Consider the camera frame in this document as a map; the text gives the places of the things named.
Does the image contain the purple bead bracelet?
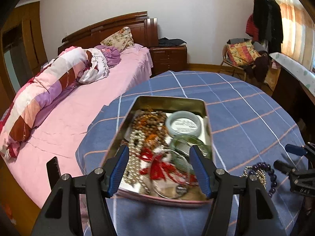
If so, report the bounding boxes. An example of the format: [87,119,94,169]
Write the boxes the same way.
[240,161,279,198]

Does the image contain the green jade bangle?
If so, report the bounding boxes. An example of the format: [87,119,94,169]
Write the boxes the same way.
[169,134,212,160]

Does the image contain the red tassel cord jewelry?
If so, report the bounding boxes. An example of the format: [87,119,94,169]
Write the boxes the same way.
[138,147,197,185]

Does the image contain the brown wooden bead necklace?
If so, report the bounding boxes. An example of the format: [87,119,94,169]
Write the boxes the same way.
[131,109,169,148]

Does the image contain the metal jewelry tin box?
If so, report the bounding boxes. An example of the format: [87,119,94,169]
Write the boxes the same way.
[106,95,214,207]

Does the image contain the black smartphone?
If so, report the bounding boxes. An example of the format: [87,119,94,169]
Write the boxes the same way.
[46,157,61,190]

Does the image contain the blue plaid tablecloth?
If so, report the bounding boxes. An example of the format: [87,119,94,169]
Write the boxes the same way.
[75,71,308,235]

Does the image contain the desk with floral cover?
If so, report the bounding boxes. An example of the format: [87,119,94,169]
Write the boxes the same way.
[270,52,314,120]

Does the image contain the pink sheeted bed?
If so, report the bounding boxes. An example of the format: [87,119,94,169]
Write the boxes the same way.
[7,44,153,208]

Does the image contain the dark brown garment on chair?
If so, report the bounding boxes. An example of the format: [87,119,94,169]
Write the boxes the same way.
[245,53,270,83]

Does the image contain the orange cream curtains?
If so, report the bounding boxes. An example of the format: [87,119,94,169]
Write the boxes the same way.
[275,0,314,70]

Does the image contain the colourful patchwork cushion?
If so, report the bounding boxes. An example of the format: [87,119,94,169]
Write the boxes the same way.
[227,41,260,67]

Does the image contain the pale jade bangle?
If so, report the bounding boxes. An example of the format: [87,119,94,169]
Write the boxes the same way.
[165,111,202,137]

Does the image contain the wicker chair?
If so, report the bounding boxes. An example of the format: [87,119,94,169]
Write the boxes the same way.
[220,38,269,83]

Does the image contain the red garment on rack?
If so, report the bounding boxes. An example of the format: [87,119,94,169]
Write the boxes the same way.
[246,15,260,42]

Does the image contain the dark coats on rack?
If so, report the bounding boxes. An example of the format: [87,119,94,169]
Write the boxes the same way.
[253,0,284,53]

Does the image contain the pink patchwork quilt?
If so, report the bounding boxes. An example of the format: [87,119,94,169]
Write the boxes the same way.
[1,46,109,159]

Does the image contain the dark wooden nightstand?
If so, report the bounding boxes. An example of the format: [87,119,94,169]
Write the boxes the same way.
[149,46,187,76]

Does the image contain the purple garment on bed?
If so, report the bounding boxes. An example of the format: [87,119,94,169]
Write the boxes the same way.
[95,45,121,68]

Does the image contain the wooden wardrobe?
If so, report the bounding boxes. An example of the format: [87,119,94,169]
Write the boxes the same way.
[1,2,47,109]

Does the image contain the dark clothes on nightstand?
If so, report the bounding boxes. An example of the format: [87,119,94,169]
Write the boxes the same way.
[158,37,187,47]

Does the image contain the floral pillow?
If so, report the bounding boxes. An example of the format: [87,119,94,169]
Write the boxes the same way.
[100,27,134,52]

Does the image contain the dark wooden headboard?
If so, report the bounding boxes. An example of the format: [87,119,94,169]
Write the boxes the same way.
[58,11,158,54]

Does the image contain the pearl necklace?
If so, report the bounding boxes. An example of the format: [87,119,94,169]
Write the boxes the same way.
[122,129,151,195]

